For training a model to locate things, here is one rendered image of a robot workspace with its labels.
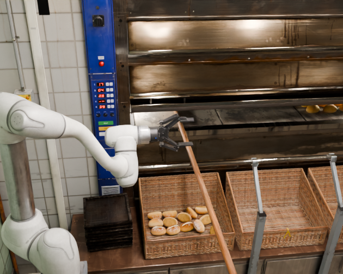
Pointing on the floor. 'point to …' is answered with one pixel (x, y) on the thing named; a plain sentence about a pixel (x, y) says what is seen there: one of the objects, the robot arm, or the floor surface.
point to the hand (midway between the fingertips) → (190, 131)
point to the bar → (262, 205)
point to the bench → (99, 262)
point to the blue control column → (102, 43)
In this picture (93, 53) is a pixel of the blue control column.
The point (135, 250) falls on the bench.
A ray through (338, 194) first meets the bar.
